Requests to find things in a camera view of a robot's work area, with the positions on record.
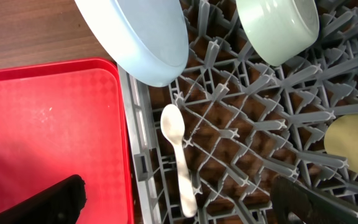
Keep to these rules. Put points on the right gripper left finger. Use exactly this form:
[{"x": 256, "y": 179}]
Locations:
[{"x": 59, "y": 204}]

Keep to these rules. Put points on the yellow plastic cup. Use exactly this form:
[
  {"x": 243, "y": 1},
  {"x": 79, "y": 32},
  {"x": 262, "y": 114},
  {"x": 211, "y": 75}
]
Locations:
[{"x": 341, "y": 139}]

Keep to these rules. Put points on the red serving tray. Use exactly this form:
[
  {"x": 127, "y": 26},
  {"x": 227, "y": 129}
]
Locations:
[{"x": 60, "y": 119}]

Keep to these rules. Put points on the green bowl with rice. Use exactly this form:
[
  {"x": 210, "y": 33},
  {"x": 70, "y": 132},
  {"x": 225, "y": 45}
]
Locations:
[{"x": 279, "y": 29}]

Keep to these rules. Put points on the white plastic spoon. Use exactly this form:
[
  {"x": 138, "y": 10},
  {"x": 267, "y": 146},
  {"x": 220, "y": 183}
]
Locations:
[{"x": 173, "y": 129}]

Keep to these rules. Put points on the grey dishwasher rack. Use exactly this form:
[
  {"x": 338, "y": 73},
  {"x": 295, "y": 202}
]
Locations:
[{"x": 246, "y": 122}]

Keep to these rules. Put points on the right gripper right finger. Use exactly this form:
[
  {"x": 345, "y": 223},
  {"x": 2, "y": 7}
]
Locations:
[{"x": 293, "y": 203}]

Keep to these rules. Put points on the light blue plate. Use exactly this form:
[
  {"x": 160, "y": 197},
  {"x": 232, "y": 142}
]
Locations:
[{"x": 147, "y": 38}]

